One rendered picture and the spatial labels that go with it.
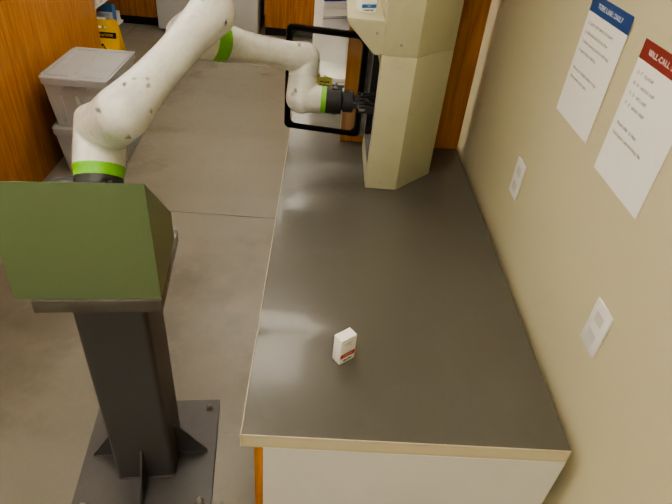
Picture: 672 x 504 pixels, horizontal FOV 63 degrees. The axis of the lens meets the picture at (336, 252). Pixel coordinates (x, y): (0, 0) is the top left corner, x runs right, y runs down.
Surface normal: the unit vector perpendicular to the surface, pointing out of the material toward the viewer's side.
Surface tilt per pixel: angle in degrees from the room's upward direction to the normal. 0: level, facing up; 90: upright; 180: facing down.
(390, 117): 90
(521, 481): 90
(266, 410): 0
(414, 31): 90
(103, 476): 0
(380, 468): 90
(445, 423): 0
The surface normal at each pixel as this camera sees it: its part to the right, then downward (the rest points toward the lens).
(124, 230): 0.11, 0.61
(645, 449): -1.00, -0.07
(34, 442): 0.08, -0.80
